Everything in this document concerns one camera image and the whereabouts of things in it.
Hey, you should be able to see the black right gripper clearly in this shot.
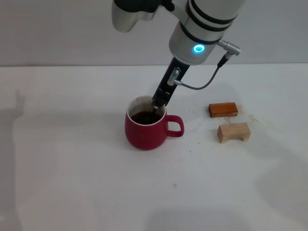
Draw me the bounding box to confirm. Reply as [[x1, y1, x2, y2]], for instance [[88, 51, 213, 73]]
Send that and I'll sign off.
[[151, 57, 191, 108]]

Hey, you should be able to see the blue handled metal spoon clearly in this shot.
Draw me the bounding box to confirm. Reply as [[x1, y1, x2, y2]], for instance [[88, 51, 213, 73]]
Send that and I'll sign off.
[[149, 103, 161, 116]]

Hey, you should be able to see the red ceramic coffee cup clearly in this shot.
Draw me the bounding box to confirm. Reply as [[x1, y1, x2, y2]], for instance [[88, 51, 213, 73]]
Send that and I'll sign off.
[[124, 95, 185, 151]]

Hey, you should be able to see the dark orange wooden block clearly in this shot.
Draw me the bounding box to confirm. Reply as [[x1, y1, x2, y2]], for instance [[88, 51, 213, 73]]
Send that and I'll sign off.
[[208, 102, 239, 118]]

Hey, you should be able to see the light arched wooden block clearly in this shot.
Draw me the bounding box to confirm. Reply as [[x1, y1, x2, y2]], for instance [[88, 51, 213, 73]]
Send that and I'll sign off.
[[217, 122, 251, 144]]

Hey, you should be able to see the grey right gripper cable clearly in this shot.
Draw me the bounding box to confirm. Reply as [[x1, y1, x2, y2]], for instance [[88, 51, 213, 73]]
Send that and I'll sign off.
[[167, 39, 242, 91]]

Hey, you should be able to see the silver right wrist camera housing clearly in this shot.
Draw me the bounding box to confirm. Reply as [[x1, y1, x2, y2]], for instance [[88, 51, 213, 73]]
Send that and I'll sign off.
[[111, 0, 174, 33]]

